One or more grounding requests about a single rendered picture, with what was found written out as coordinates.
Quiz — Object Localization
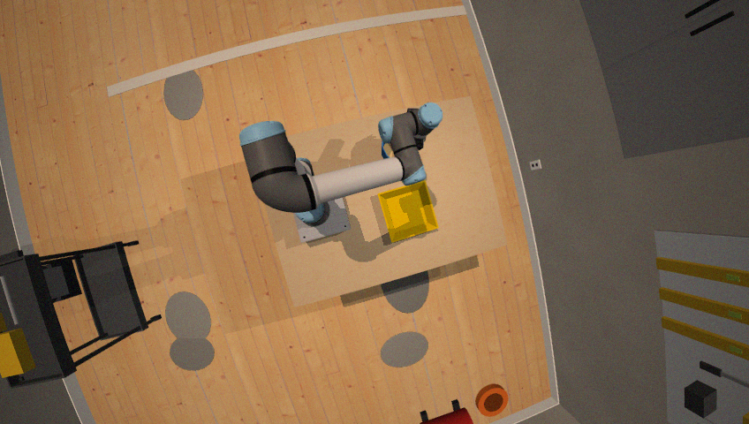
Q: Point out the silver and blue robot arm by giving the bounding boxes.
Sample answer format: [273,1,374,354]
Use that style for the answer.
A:
[239,102,443,226]

